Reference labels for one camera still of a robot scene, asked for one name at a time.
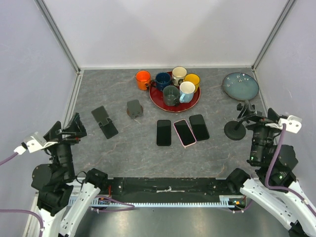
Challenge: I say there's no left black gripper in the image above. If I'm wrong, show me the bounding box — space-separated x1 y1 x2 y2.
43 112 87 179

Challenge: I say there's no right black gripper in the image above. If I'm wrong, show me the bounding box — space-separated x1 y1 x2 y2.
236 99 284 162

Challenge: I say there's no black round-base phone stand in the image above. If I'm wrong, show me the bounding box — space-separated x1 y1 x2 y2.
224 100 255 141

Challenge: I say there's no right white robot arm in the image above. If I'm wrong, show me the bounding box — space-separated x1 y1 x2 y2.
59 103 316 237

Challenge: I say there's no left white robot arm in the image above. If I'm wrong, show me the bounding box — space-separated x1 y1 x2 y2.
26 117 108 237

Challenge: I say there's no black folding phone stand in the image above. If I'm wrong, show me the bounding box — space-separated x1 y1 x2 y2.
91 106 119 139

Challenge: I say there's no grey stand on wooden base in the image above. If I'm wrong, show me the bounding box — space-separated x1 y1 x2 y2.
126 99 144 119

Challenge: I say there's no blue ceramic plate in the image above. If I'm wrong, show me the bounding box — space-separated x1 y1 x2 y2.
222 73 259 101

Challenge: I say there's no yellow mug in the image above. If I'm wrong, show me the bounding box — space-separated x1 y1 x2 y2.
184 74 200 93

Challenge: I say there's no light blue white mug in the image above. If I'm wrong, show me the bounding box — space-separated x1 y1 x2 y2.
179 81 195 103

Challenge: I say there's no orange mug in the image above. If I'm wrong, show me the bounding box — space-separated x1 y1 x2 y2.
135 70 151 90

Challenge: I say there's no red round tray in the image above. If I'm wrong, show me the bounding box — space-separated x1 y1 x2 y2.
148 72 200 113

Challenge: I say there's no white speckled mug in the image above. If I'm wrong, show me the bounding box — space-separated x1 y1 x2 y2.
171 66 187 86

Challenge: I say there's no grey glass mug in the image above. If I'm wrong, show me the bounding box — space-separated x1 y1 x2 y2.
162 85 180 106

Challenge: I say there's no dark blue mug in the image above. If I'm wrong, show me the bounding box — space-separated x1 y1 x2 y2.
151 72 171 91

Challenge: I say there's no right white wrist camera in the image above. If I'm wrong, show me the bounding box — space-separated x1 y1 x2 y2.
266 115 302 134

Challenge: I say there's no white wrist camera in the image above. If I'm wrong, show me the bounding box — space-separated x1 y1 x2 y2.
13 132 58 155
266 115 302 134

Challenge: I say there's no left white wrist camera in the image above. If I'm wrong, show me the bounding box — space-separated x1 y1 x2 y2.
13 132 58 155

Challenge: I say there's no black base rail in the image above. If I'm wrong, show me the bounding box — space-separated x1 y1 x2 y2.
100 177 242 203

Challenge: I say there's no slotted cable duct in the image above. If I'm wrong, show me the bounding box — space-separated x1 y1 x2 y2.
69 195 247 208

